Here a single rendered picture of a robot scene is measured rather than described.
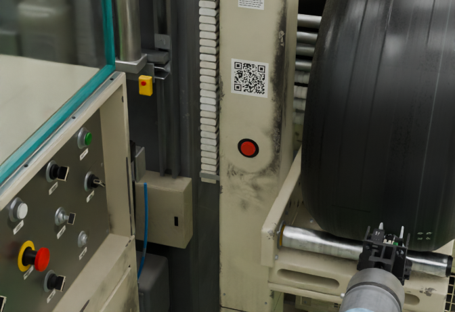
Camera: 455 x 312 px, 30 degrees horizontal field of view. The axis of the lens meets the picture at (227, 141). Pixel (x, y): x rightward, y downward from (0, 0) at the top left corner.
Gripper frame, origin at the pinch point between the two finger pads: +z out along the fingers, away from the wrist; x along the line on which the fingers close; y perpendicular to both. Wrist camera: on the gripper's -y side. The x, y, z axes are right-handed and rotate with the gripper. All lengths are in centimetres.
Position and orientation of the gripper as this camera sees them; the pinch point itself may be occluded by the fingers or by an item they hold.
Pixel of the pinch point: (391, 242)
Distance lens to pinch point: 156.5
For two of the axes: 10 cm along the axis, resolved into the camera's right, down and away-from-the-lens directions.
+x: -9.5, -1.5, 2.6
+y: 0.4, -9.2, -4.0
